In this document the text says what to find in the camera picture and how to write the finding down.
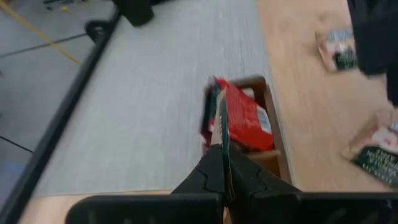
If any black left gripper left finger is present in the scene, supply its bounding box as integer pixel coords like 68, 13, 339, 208
171, 145, 225, 195

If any black table frame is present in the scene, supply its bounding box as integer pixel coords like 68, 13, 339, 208
0, 9, 122, 224

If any beige tea packet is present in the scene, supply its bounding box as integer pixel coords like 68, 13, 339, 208
315, 28, 358, 73
340, 108, 398, 187

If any orange tea packet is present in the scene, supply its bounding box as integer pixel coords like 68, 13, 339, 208
214, 83, 237, 200

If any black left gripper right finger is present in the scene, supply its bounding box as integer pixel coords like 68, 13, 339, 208
228, 147, 302, 224

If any green plant in black pot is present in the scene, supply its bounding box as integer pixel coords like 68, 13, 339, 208
119, 0, 155, 27

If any wooden tea organizer box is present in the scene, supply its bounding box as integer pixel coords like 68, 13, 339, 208
201, 74, 293, 184

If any red tea packet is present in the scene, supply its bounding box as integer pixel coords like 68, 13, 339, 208
200, 77, 220, 147
214, 76, 275, 152

